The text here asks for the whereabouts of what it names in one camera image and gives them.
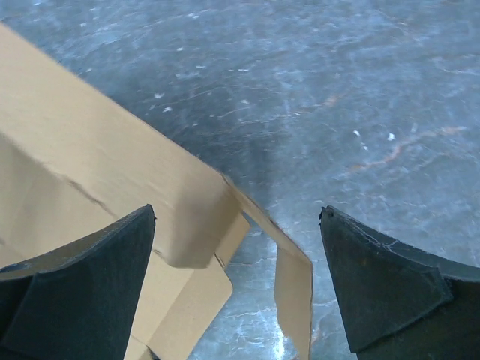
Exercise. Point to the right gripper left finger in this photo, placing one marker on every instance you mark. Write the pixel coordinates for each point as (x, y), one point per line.
(79, 300)

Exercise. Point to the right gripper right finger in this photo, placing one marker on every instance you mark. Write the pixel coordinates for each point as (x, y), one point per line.
(398, 301)

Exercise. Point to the brown cardboard box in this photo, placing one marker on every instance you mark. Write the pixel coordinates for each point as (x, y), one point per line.
(73, 162)

